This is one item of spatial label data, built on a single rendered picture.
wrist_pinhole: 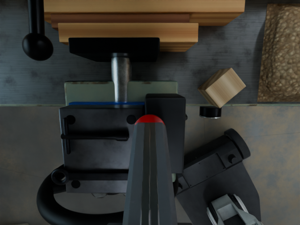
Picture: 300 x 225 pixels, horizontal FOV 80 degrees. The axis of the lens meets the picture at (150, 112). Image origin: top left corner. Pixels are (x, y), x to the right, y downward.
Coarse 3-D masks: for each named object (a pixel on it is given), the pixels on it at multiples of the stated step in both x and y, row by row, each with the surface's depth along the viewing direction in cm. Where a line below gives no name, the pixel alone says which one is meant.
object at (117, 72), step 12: (72, 48) 18; (84, 48) 18; (96, 48) 18; (108, 48) 18; (120, 48) 18; (132, 48) 18; (144, 48) 18; (156, 48) 18; (96, 60) 24; (108, 60) 24; (120, 60) 21; (132, 60) 25; (144, 60) 25; (156, 60) 25; (120, 72) 21; (120, 84) 22; (120, 96) 22
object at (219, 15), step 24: (48, 0) 21; (72, 0) 21; (96, 0) 21; (120, 0) 21; (144, 0) 21; (168, 0) 21; (192, 0) 21; (216, 0) 21; (240, 0) 21; (216, 24) 25
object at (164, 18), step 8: (56, 16) 21; (64, 16) 21; (72, 16) 21; (80, 16) 21; (88, 16) 21; (96, 16) 21; (104, 16) 21; (112, 16) 21; (120, 16) 21; (128, 16) 21; (136, 16) 21; (144, 16) 21; (152, 16) 21; (160, 16) 21; (168, 16) 21; (176, 16) 21; (184, 16) 21; (56, 24) 21
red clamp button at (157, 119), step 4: (144, 116) 16; (148, 116) 16; (152, 116) 16; (156, 116) 16; (140, 120) 16; (144, 120) 16; (148, 120) 16; (152, 120) 16; (156, 120) 16; (160, 120) 16; (164, 124) 16
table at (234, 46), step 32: (0, 0) 26; (256, 0) 26; (288, 0) 26; (0, 32) 26; (224, 32) 26; (256, 32) 26; (0, 64) 27; (32, 64) 27; (64, 64) 27; (96, 64) 27; (160, 64) 27; (192, 64) 27; (224, 64) 27; (256, 64) 27; (0, 96) 28; (32, 96) 28; (64, 96) 28; (192, 96) 28; (256, 96) 28
